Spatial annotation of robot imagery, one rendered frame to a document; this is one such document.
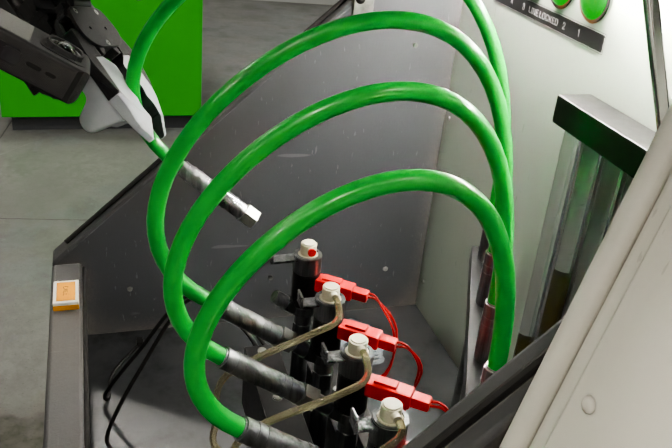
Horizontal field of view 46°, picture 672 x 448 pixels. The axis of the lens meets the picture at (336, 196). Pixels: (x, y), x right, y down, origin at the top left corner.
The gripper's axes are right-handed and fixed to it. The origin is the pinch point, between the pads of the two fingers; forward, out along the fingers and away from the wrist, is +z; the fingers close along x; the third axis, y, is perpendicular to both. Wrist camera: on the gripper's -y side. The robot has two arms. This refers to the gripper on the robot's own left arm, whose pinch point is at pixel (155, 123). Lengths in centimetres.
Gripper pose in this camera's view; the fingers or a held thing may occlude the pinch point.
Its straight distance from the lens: 80.2
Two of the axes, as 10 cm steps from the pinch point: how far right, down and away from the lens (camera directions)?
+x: -2.0, 1.9, -9.6
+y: -7.9, 5.4, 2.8
